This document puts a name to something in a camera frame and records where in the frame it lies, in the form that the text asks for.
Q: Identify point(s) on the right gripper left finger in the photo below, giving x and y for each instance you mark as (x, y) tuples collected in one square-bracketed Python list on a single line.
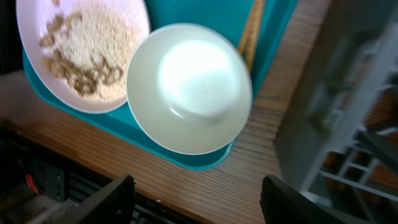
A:
[(113, 203)]

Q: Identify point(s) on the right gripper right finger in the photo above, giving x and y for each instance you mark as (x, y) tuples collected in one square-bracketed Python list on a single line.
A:
[(281, 204)]

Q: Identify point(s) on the pale green bowl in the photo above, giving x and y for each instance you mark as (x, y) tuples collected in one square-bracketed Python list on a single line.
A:
[(189, 89)]

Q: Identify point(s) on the wooden chopstick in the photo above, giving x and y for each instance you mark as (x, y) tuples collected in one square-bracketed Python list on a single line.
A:
[(243, 43), (250, 50)]

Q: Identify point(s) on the grey dish rack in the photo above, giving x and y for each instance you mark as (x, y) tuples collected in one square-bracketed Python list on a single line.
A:
[(325, 150)]

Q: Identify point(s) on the white plate with scraps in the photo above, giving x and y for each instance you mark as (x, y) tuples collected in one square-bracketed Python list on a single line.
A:
[(80, 50)]

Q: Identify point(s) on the teal serving tray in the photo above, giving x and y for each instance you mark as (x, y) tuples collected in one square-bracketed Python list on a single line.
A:
[(225, 17)]

